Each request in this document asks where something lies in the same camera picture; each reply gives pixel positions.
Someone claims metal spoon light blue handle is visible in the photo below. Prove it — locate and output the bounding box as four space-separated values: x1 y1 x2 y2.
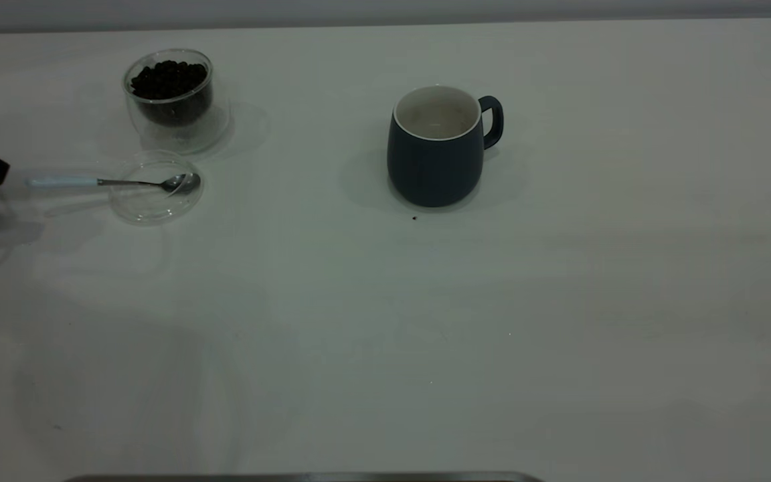
26 173 200 196

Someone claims dark grey ceramic mug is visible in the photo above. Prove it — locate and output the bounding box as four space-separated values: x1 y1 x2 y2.
387 85 504 208

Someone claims heap of dark coffee beans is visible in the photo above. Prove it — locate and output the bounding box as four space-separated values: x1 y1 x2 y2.
130 60 213 128

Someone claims shallow clear glass dish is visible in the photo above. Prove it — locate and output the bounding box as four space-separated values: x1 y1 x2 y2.
108 151 205 226

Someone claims double-walled clear glass bowl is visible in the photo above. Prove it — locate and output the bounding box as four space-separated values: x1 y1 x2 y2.
122 48 231 156

